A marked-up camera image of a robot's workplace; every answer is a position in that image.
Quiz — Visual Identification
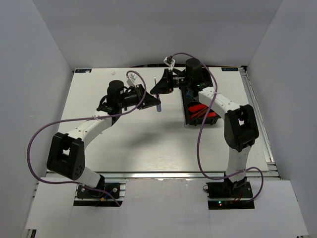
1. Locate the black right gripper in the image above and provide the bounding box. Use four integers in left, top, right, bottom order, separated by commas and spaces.
150, 69, 191, 95

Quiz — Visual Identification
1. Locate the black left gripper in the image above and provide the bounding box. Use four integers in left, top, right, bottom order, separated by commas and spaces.
118, 84, 160, 111

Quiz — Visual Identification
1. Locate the blue red screwdriver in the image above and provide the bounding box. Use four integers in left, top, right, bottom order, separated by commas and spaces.
154, 77, 162, 113
186, 92, 195, 100

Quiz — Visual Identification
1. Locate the large red black utility knife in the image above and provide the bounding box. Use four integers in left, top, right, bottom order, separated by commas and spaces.
188, 104, 208, 119

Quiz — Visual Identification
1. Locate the red black utility knife small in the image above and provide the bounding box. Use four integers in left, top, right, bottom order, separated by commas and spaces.
207, 112, 217, 118

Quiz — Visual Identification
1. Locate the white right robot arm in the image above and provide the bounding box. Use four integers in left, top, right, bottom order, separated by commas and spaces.
150, 56, 259, 198

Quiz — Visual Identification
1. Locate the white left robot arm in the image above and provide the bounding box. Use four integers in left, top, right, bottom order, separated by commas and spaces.
47, 80, 160, 198

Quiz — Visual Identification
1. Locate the black middle storage bin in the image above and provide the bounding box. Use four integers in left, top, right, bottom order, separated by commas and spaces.
181, 88, 199, 103

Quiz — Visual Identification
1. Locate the black storage bin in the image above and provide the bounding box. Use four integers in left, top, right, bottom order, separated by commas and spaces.
183, 101, 220, 126
181, 88, 199, 103
202, 67, 213, 87

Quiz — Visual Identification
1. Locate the black near storage bin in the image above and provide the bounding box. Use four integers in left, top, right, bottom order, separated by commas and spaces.
183, 101, 220, 126

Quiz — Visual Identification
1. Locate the black far storage bin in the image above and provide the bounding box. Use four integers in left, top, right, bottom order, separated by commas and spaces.
202, 67, 213, 87

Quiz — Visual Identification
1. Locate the blue label sticker right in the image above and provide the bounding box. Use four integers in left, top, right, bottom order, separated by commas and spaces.
221, 67, 239, 71

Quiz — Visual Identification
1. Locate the blue label sticker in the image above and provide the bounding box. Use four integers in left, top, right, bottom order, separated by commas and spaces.
221, 67, 239, 71
74, 69, 92, 73

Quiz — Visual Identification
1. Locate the blue label sticker left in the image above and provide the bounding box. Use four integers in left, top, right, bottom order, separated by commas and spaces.
74, 69, 92, 73

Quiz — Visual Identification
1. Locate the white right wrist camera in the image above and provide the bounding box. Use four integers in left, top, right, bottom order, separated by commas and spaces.
163, 56, 175, 70

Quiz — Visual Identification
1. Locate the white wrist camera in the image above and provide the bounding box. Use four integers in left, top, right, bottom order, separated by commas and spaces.
163, 56, 175, 70
126, 71, 137, 87

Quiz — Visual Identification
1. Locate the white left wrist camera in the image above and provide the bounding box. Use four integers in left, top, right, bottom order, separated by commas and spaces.
126, 71, 137, 87

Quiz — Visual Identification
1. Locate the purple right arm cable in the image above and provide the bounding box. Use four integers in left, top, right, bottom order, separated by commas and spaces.
170, 52, 264, 203

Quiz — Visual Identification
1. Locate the aluminium frame rail front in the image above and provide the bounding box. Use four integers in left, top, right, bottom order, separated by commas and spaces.
46, 171, 282, 181

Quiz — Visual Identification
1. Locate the aluminium frame rail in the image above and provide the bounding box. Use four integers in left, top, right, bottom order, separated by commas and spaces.
46, 171, 282, 181
239, 65, 280, 178

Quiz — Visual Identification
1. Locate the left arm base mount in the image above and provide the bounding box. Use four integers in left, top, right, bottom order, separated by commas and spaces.
73, 180, 124, 207

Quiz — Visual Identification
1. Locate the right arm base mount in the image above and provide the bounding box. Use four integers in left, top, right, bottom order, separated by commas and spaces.
203, 182, 255, 210

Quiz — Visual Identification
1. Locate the aluminium frame rail right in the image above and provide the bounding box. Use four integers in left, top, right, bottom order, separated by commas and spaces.
239, 65, 280, 178

